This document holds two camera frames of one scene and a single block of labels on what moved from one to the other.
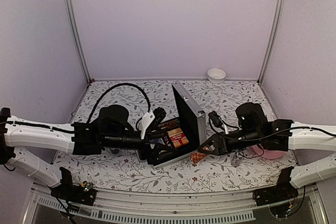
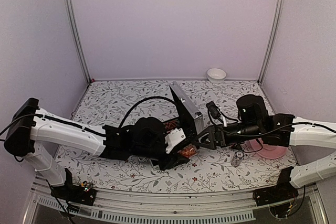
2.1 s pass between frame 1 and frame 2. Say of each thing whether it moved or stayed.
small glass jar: stayed
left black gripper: moved
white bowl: stayed
